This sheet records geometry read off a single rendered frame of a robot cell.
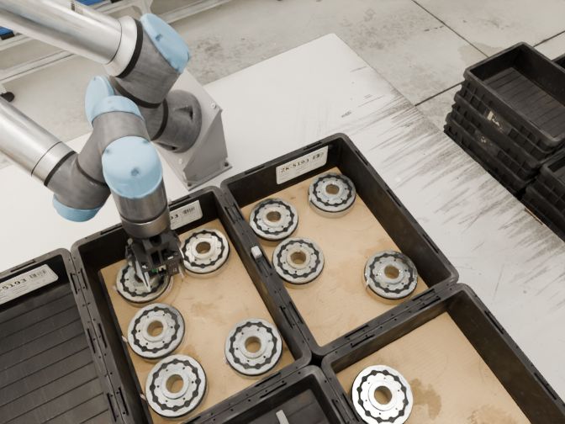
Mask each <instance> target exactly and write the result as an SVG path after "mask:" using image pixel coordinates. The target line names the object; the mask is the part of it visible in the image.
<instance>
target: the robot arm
mask: <svg viewBox="0 0 565 424"><path fill-rule="evenodd" d="M0 26H3V27H5V28H7V29H11V30H13V31H16V32H19V33H20V34H25V35H27V36H29V37H32V38H34V39H37V40H40V41H43V42H45V43H47V44H50V45H54V46H56V47H59V48H62V49H63V50H68V51H70V52H72V53H75V54H77V55H79V56H83V57H86V58H88V59H90V60H93V61H97V62H99V63H102V64H103V65H104V67H105V69H106V71H107V73H108V74H109V75H108V77H105V76H96V77H94V78H93V79H92V80H91V81H90V82H89V84H88V86H87V91H86V97H85V109H86V114H87V119H88V122H89V124H90V125H91V126H92V128H93V131H92V133H91V134H90V136H89V138H88V139H87V142H86V143H85V145H84V147H83V148H82V149H81V151H80V153H79V154H78V153H77V152H76V151H74V150H73V149H71V148H70V147H69V146H68V145H67V144H65V143H64V142H62V141H61V140H59V139H58V138H57V137H55V136H54V135H52V134H51V133H50V132H49V131H48V130H46V129H45V128H43V127H42V126H41V125H39V124H37V123H36V122H35V121H33V120H32V119H31V118H30V117H29V116H27V115H26V114H24V113H23V112H21V111H20V110H19V109H17V108H16V107H14V106H13V105H12V104H11V103H9V102H8V101H7V100H5V99H4V98H2V97H1V96H0V156H2V157H4V158H5V159H6V160H8V161H9V162H11V163H12V164H13V165H14V166H16V167H18V168H19V169H21V170H22V171H23V172H25V173H27V174H28V175H30V176H31V177H32V178H33V179H35V180H36V181H38V182H39V183H41V184H42V185H44V186H45V187H47V188H48V189H49V190H50V191H51V192H53V198H52V205H53V207H54V208H55V209H56V211H57V213H58V214H59V215H60V216H61V217H63V218H64V219H66V220H69V221H73V222H86V221H89V220H91V219H92V218H94V217H95V215H96V214H97V213H98V211H99V210H100V209H101V208H102V207H103V206H104V205H105V204H106V203H107V199H108V198H109V196H110V195H111V194H112V195H113V198H114V202H115V205H116V208H117V211H118V213H119V218H120V220H121V223H122V226H123V227H124V229H125V230H126V232H127V234H128V236H129V237H130V238H129V239H128V240H127V242H128V244H129V245H128V246H126V247H125V248H126V252H125V258H126V261H127V263H128V264H129V265H130V266H131V267H132V268H133V269H134V270H135V273H136V274H137V275H138V276H139V277H140V278H141V279H142V280H143V281H144V283H145V286H146V288H147V290H148V291H149V292H150V284H149V280H148V279H149V278H150V279H153V278H155V277H158V274H159V277H161V276H164V275H167V271H168V273H169V275H170V277H171V276H173V275H176V274H178V273H180V274H181V276H182V278H183V275H182V271H181V269H180V266H182V269H183V272H186V270H185V265H184V261H183V256H182V253H181V251H180V249H179V248H180V246H181V245H182V243H181V240H180V238H179V236H178V234H177V233H176V232H175V231H174V229H173V230H172V229H171V227H170V226H171V220H170V217H171V216H170V210H169V207H168V205H169V204H171V203H172V200H171V199H170V198H168V197H167V196H166V188H165V184H164V179H163V168H162V164H161V159H160V157H159V156H158V153H157V150H156V148H155V147H154V146H153V145H152V144H151V142H152V143H154V144H156V145H158V146H159V147H161V148H163V149H164V150H166V151H170V152H176V153H182V152H185V151H187V150H188V149H190V148H191V147H192V146H193V144H194V143H195V142H196V140H197V138H198V136H199V133H200V130H201V126H202V110H201V107H200V104H199V101H198V100H197V98H196V97H195V96H194V95H193V94H192V93H190V92H188V91H184V90H181V89H173V90H171V88H172V87H173V85H174V84H175V82H176V81H177V79H178V78H179V77H180V75H181V74H183V73H184V69H185V67H186V65H187V64H188V62H189V60H190V50H189V49H188V47H187V44H186V43H185V41H184V40H183V39H182V37H181V36H180V35H179V34H178V33H177V32H176V31H175V30H174V29H173V28H172V27H171V26H170V25H168V24H167V23H166V22H164V21H163V20H162V19H160V18H158V17H156V16H155V15H153V14H150V13H146V14H145V15H144V16H142V17H141V18H140V21H139V20H137V19H134V18H131V17H130V16H123V17H122V18H120V19H114V18H112V17H110V16H108V15H106V14H104V13H101V12H99V11H97V10H95V9H93V8H90V7H88V6H86V5H84V4H82V3H79V2H78V1H75V0H0ZM166 270H167V271H166Z"/></svg>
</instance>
